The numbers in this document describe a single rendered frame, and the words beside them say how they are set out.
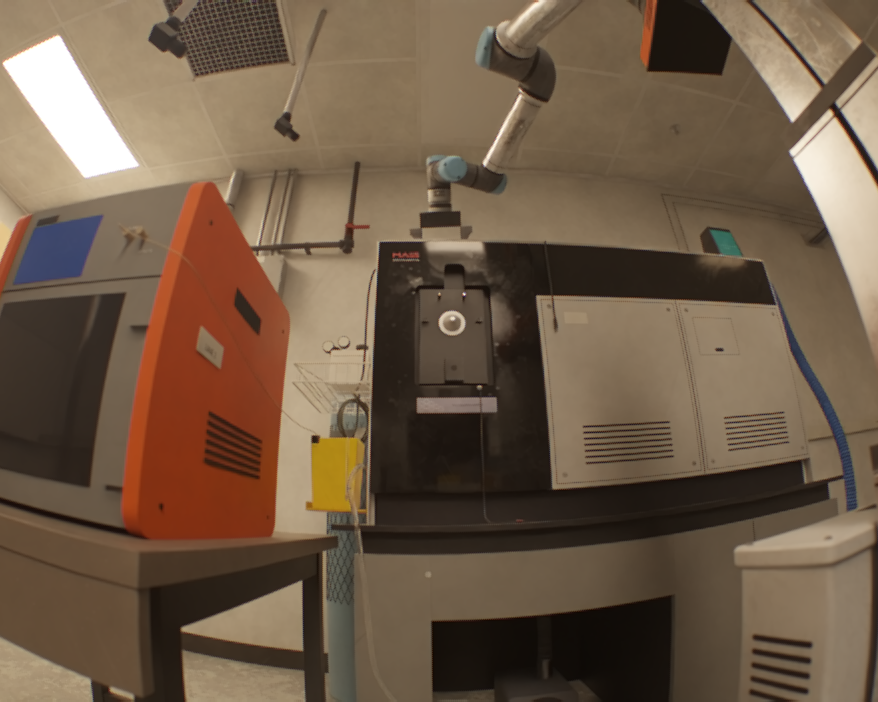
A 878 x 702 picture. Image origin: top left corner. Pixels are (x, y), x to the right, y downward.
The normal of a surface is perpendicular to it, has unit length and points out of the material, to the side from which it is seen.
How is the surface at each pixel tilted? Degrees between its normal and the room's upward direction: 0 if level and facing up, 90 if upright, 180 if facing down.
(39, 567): 90
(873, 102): 90
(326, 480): 93
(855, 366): 90
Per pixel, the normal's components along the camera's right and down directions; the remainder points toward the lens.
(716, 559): 0.03, -0.37
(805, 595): -0.99, -0.04
